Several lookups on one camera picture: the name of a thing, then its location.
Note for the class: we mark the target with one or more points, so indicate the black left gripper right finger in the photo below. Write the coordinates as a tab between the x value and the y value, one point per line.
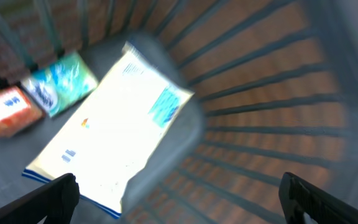
304	203

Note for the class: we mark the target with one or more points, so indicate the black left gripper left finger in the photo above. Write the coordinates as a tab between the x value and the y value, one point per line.
53	202

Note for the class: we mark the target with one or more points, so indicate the orange white small box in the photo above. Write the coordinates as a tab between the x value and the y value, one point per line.
17	111

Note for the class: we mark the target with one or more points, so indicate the teal white small box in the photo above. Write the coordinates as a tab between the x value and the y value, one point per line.
61	84

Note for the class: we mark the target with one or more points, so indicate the white blue-edged packet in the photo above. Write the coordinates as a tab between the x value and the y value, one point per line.
111	136

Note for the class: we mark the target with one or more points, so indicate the grey plastic shopping basket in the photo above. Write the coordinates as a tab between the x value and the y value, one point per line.
275	87

